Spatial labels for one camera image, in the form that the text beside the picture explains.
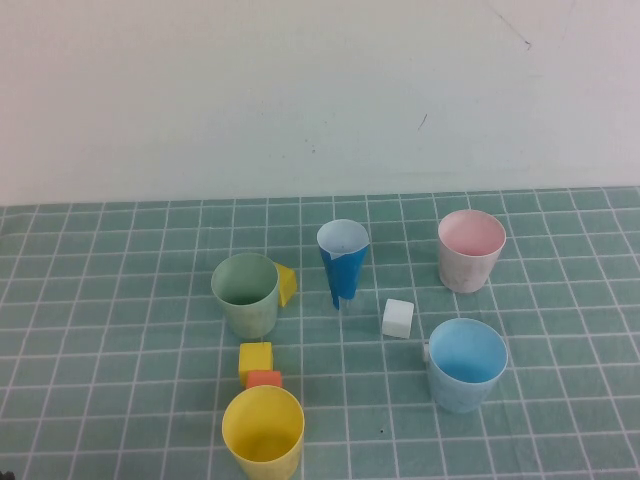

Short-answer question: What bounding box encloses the green grid tablecloth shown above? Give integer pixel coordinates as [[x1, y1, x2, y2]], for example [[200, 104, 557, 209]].
[[0, 187, 640, 480]]

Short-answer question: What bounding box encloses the blue paper cone cup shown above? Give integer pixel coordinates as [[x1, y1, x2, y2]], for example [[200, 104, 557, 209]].
[[316, 218, 371, 311]]

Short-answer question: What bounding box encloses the light blue plastic cup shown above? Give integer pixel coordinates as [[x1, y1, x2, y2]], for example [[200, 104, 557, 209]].
[[427, 318, 509, 415]]

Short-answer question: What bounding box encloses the pale green plastic cup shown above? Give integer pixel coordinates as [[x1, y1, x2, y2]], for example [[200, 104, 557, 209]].
[[210, 252, 280, 339]]

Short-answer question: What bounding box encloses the white foam cube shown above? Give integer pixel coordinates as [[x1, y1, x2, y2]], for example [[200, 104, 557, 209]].
[[381, 298, 416, 339]]

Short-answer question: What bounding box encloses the orange foam cube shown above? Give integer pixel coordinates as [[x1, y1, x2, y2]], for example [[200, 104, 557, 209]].
[[244, 370, 284, 392]]

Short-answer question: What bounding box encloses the pink plastic cup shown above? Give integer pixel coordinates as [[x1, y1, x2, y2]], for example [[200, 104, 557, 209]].
[[437, 209, 507, 295]]

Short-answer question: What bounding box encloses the yellow foam wedge block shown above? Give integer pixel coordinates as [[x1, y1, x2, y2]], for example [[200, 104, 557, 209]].
[[272, 262, 299, 307]]

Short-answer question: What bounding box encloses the yellow plastic cup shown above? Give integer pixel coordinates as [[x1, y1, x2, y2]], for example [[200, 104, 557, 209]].
[[221, 385, 306, 480]]

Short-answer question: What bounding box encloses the yellow foam cube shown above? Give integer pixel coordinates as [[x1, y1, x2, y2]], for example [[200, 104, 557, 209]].
[[238, 341, 274, 387]]

